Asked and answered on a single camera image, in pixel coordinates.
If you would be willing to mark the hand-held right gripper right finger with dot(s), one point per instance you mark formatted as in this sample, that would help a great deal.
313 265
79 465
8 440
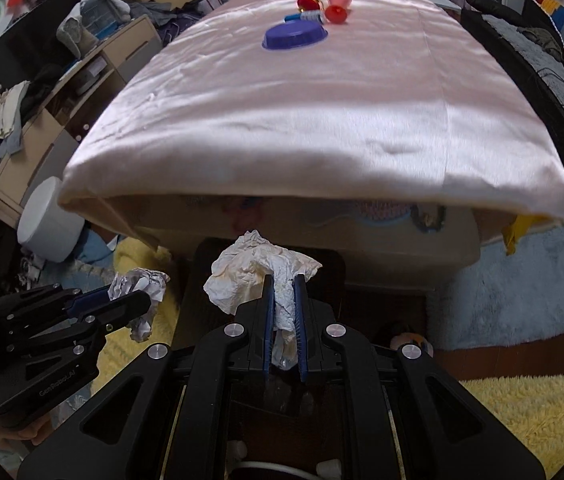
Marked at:
302 320

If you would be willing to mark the yellow fluffy rug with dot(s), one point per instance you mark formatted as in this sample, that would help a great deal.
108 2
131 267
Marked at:
527 410

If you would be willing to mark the grey fluffy blanket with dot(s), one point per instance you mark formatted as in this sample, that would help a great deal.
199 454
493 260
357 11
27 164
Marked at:
562 90

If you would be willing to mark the clear plastic drawer box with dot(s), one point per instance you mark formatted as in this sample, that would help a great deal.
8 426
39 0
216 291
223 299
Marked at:
99 15

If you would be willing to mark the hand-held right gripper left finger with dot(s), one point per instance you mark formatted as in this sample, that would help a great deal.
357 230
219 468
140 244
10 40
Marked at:
268 310

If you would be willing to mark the black waste bin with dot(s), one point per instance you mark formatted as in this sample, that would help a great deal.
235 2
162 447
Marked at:
327 285

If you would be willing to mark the blue white tube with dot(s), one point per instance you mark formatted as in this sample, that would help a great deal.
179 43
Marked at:
304 17

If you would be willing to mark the small red round toy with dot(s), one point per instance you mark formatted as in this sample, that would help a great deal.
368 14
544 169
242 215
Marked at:
307 2

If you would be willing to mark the beige television cabinet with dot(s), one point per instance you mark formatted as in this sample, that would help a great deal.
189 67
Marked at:
126 45

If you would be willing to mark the grey white cloth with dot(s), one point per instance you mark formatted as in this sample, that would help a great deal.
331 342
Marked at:
74 32

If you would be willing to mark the black television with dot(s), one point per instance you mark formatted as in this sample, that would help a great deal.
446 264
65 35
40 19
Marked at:
36 35

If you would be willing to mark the white cylinder container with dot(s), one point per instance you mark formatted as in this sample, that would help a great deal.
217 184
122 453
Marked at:
51 220

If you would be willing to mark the person's left hand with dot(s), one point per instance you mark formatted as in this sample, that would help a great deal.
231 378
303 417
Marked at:
31 432

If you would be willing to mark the pink satin tablecloth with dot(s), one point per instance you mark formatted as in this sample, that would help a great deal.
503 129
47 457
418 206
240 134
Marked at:
287 125

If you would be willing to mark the yellow cloth tag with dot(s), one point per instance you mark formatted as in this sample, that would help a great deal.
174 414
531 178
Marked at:
522 232

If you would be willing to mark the black sofa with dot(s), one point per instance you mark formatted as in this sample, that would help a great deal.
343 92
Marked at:
492 15

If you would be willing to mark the grey blue rug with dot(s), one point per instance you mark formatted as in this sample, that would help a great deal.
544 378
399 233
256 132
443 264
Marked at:
512 300

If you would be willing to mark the brown cloth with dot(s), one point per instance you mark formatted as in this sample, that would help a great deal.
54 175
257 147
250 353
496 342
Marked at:
542 42

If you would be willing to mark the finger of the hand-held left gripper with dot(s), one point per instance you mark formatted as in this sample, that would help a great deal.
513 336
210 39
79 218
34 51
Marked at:
126 307
91 301

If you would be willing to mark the purple plastic bowl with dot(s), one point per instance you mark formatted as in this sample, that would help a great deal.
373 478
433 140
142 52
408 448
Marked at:
294 37

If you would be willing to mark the red plastic cup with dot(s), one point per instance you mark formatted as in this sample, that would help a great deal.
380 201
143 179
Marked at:
337 10

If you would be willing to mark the beige low table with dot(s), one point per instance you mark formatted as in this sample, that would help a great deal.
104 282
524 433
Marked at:
312 230

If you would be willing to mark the white tissue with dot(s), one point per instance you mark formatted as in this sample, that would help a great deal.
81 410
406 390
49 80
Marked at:
247 270

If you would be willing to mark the grey clothes heap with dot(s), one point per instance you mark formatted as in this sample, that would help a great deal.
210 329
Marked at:
176 7

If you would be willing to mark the printed paper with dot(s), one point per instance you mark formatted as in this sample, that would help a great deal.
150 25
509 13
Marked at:
154 280

